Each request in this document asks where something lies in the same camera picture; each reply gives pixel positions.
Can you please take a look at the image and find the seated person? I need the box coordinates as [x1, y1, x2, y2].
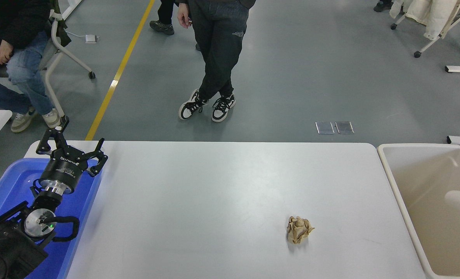
[0, 0, 62, 133]

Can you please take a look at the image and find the tan paper ball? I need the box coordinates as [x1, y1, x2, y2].
[286, 216, 315, 245]

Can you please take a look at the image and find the beige coat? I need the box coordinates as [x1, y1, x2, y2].
[390, 0, 460, 41]

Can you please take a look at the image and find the blue plastic tray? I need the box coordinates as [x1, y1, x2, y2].
[0, 157, 103, 279]

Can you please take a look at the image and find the white rolling chair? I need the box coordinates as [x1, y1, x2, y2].
[0, 10, 96, 119]
[390, 0, 460, 59]

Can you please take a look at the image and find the person's hand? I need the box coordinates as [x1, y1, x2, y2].
[177, 3, 192, 29]

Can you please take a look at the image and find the large pale plastic bin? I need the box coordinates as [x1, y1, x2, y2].
[377, 143, 460, 279]

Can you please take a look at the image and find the white table leg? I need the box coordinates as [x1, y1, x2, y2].
[59, 0, 82, 21]

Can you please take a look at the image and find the seated person's hand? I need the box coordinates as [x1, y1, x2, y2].
[0, 40, 14, 64]

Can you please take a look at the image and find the dark green jacket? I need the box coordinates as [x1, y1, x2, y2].
[50, 0, 72, 47]

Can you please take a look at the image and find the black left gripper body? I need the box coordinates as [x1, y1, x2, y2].
[40, 148, 89, 190]

